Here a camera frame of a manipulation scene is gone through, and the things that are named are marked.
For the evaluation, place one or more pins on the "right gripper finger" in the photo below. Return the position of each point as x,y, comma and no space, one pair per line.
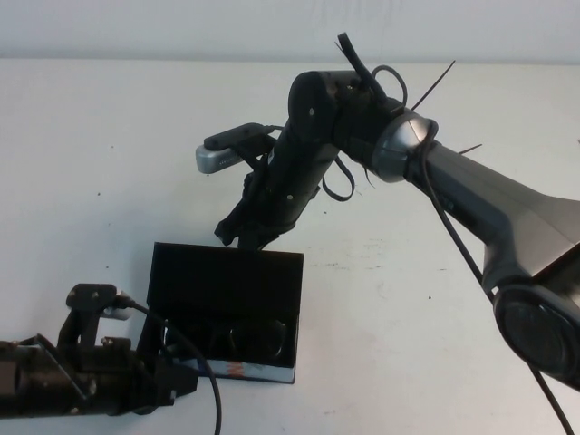
254,240
225,233

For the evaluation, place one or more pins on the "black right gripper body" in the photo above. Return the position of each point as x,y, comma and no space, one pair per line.
267,217

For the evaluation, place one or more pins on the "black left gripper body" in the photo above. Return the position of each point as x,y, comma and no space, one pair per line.
127,380

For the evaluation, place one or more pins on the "black camera bracket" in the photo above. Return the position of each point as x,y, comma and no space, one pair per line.
254,156
79,331

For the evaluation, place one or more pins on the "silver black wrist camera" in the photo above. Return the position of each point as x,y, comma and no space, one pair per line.
217,158
90,294

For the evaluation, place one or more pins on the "black framed glasses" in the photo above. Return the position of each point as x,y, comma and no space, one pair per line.
235,337

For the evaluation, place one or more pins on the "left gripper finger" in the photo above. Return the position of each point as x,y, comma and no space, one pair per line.
186,380

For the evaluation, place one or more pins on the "black printed glasses case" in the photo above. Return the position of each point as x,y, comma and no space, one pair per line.
226,281

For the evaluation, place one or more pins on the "gray black right robot arm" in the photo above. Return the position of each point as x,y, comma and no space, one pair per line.
476,181

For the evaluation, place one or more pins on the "black zip tie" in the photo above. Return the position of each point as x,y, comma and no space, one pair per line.
471,148
432,86

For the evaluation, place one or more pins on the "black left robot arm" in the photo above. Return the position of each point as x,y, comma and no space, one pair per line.
27,376

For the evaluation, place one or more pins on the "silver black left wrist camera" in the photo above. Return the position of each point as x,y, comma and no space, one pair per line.
90,294

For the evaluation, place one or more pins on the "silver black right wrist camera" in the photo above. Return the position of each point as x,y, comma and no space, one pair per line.
217,158

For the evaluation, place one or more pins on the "black right camera bracket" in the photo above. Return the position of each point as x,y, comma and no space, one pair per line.
254,156

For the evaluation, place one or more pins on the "black left camera bracket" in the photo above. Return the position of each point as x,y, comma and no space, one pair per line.
79,331

